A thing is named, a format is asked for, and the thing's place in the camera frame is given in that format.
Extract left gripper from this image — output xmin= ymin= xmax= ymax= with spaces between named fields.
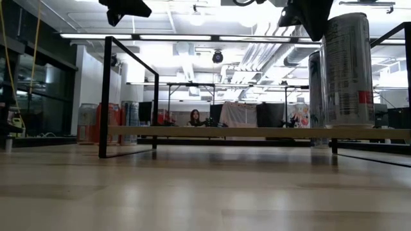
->
xmin=98 ymin=0 xmax=152 ymax=17

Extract tall silver can black lid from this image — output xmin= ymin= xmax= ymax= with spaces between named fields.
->
xmin=322 ymin=12 xmax=376 ymax=129
xmin=308 ymin=50 xmax=330 ymax=148

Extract tall silver-blue can blue tab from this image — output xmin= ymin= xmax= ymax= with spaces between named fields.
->
xmin=120 ymin=101 xmax=140 ymax=144

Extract silver and red soda can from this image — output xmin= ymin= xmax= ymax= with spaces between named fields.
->
xmin=76 ymin=103 xmax=100 ymax=144

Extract wooden shelf black metal frame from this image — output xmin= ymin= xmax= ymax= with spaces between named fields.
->
xmin=98 ymin=21 xmax=411 ymax=168

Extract ceiling track fixture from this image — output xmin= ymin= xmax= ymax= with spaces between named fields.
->
xmin=338 ymin=1 xmax=396 ymax=15

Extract linear ceiling light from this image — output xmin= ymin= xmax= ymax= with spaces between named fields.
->
xmin=58 ymin=33 xmax=411 ymax=45

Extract silver ventilation ducts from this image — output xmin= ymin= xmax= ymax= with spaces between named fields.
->
xmin=237 ymin=15 xmax=309 ymax=84

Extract colourful poster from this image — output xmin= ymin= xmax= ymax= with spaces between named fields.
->
xmin=288 ymin=103 xmax=311 ymax=128

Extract black monitor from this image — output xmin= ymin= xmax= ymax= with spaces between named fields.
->
xmin=209 ymin=103 xmax=224 ymax=128
xmin=138 ymin=101 xmax=154 ymax=126
xmin=256 ymin=102 xmax=286 ymax=128
xmin=374 ymin=103 xmax=389 ymax=128

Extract beige cloth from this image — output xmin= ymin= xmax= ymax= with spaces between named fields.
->
xmin=220 ymin=101 xmax=258 ymax=129

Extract person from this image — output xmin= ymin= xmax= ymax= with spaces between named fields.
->
xmin=187 ymin=108 xmax=205 ymax=128

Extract yellow-green tool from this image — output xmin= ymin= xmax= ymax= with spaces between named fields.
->
xmin=11 ymin=115 xmax=27 ymax=138

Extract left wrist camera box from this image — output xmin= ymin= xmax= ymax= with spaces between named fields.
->
xmin=107 ymin=9 xmax=125 ymax=28

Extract black frame background table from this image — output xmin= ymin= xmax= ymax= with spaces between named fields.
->
xmin=166 ymin=82 xmax=290 ymax=139

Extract yellow extension cable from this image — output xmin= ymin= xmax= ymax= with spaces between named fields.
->
xmin=0 ymin=0 xmax=42 ymax=129

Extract black aluminium table frame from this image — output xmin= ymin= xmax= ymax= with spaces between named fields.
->
xmin=0 ymin=136 xmax=411 ymax=154

